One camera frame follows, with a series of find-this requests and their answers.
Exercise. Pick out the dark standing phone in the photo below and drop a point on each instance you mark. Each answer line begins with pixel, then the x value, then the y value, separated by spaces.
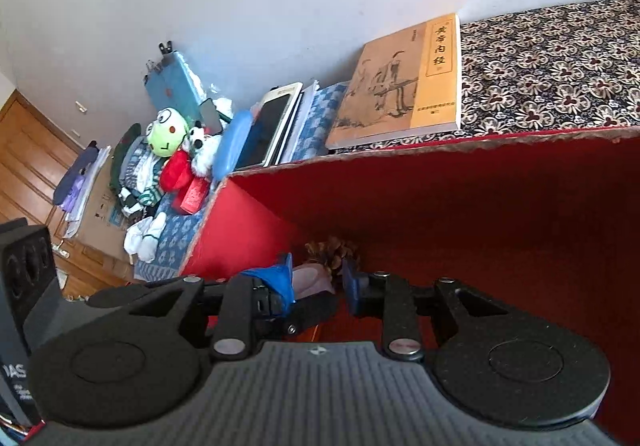
pixel 211 115

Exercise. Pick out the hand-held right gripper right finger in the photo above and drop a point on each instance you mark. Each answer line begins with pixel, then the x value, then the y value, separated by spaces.
pixel 354 293

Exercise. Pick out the black binder clip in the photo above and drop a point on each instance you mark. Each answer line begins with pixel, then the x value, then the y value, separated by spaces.
pixel 166 48

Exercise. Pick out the green frog plush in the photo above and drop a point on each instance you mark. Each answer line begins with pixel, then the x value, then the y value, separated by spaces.
pixel 165 133

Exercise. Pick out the blue box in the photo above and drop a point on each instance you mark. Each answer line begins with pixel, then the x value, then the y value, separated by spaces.
pixel 172 85

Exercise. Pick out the panda plush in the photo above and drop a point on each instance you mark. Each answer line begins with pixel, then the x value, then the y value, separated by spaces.
pixel 202 150

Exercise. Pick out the large cardboard box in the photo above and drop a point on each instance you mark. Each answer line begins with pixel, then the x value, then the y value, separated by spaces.
pixel 100 216

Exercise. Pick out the red brocade cardboard box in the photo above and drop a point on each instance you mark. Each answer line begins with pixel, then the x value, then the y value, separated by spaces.
pixel 475 226

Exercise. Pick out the wooden door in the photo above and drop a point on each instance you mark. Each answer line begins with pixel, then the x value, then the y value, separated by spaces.
pixel 25 165

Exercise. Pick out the large pine cone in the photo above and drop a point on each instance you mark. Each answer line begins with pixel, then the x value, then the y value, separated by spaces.
pixel 330 251

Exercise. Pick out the yellow illustrated book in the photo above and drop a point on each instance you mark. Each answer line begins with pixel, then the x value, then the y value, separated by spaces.
pixel 390 90

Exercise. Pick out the white framed phone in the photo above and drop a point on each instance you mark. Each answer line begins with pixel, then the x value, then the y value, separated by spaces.
pixel 265 125

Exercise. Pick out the blue glasses case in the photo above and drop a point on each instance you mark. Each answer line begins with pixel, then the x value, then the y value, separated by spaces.
pixel 232 150

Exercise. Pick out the red packet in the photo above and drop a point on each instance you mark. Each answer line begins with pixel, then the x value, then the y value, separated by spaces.
pixel 192 196

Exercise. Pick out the hanging dark clothes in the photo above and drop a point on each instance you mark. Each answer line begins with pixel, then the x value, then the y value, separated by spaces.
pixel 75 175

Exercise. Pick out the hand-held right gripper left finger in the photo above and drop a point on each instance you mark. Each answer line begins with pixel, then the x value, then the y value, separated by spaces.
pixel 272 281

